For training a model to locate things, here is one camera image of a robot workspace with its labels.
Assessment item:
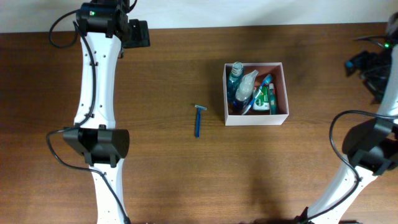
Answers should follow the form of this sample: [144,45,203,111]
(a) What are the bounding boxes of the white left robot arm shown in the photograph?
[63,0,150,223]

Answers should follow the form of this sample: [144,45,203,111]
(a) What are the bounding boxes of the teal mouthwash bottle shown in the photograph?
[227,62,244,103]

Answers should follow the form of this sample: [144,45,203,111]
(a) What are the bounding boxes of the white cardboard box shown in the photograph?
[223,62,289,126]

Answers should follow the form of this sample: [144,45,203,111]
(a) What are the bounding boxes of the clear spray bottle blue liquid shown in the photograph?
[233,70,259,111]

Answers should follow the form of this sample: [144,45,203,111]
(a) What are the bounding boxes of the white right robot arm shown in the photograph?
[294,14,397,224]

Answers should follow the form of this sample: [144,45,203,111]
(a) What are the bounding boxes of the green white toothpaste tube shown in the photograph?
[269,83,277,115]

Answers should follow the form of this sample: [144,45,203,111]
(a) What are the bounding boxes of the blue disposable razor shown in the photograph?
[195,105,207,138]

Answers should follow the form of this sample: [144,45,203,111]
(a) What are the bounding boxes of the blue white toothbrush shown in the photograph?
[242,73,272,115]

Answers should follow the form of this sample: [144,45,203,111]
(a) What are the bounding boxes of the green soap bar packet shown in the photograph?
[252,86,270,111]

